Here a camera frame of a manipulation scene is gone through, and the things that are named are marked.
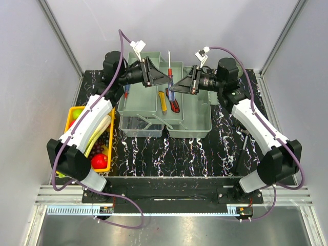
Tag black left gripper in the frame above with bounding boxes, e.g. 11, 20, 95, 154
118, 57, 173, 88

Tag white green leek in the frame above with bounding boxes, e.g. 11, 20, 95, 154
84, 115, 111, 157

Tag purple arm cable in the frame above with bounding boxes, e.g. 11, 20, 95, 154
51, 29, 146, 229
209, 46, 306, 222

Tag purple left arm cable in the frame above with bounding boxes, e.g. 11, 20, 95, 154
51, 29, 146, 229

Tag yellow utility knife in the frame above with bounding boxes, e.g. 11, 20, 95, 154
158, 91, 167, 115

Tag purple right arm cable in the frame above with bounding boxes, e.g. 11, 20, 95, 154
209, 46, 306, 222

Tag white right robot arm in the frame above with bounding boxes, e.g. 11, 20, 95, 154
172, 47, 304, 203

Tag green pepper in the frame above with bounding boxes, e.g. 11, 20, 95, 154
72, 109, 83, 120

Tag right aluminium frame post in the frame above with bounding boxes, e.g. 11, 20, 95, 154
259, 0, 308, 76

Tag blue red screwdriver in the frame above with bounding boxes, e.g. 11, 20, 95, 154
168, 51, 175, 102

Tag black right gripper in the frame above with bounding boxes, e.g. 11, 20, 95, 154
170, 66, 223, 95

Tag left aluminium frame post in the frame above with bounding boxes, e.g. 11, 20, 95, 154
37, 0, 84, 78

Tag green melon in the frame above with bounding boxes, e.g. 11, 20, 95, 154
236, 62, 244, 78

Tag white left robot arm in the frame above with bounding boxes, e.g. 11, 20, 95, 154
47, 40, 170, 202

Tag dark purple grapes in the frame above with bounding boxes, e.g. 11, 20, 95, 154
87, 128, 111, 160

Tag red apple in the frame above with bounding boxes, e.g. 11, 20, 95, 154
91, 153, 108, 169

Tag white slotted cable duct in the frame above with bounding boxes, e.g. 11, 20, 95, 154
46, 205, 252, 219

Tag aluminium frame post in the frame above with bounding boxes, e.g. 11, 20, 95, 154
259, 0, 308, 76
37, 0, 84, 78

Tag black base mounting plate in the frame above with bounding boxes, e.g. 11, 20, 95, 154
81, 177, 263, 216

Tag small red screwdriver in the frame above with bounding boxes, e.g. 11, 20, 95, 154
123, 85, 131, 110

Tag translucent green tool box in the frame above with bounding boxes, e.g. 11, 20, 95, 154
117, 51, 220, 139

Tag red black utility tool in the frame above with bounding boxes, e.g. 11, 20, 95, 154
166, 88, 180, 113

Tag yellow plastic bin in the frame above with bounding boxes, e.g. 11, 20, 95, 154
64, 106, 115, 173

